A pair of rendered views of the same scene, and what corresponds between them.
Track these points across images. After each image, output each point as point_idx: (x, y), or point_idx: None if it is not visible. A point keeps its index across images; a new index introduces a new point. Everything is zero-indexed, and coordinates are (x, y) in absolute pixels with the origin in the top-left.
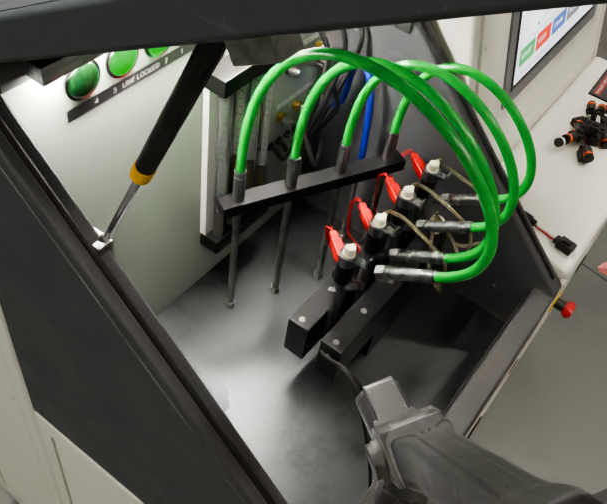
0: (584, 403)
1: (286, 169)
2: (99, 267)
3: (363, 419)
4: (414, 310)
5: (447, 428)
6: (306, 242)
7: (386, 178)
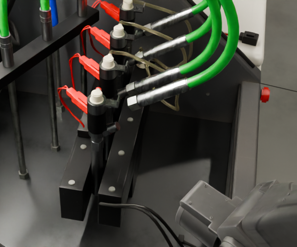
0: (280, 178)
1: None
2: None
3: (191, 232)
4: (151, 142)
5: None
6: (31, 124)
7: (91, 29)
